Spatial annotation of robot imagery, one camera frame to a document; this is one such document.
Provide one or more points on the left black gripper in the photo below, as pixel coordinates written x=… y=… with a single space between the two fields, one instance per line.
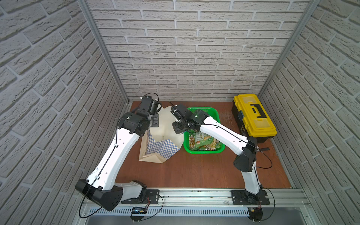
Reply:
x=154 y=120

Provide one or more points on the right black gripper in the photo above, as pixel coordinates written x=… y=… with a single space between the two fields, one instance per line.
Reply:
x=176 y=129

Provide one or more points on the white blue checkered paper bag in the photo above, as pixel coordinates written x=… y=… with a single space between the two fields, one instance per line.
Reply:
x=161 y=143

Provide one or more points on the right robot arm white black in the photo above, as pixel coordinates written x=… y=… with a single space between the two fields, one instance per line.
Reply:
x=244 y=147

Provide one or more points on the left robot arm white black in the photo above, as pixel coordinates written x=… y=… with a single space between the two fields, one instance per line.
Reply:
x=100 y=186

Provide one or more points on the brown food packet in basket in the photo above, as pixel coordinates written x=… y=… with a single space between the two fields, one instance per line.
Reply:
x=200 y=141

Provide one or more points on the yellow black toolbox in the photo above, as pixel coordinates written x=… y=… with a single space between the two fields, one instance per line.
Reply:
x=252 y=119

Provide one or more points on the small circuit board left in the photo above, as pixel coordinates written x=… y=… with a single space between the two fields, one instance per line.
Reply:
x=139 y=211

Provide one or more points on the round black connector right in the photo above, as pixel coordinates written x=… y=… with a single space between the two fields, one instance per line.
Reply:
x=255 y=214

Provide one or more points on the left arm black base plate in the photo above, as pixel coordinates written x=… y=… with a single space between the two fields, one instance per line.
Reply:
x=147 y=196

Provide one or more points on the aluminium front rail frame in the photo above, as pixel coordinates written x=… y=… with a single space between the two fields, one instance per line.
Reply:
x=211 y=202

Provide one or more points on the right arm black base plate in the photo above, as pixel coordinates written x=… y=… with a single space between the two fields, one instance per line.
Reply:
x=243 y=197

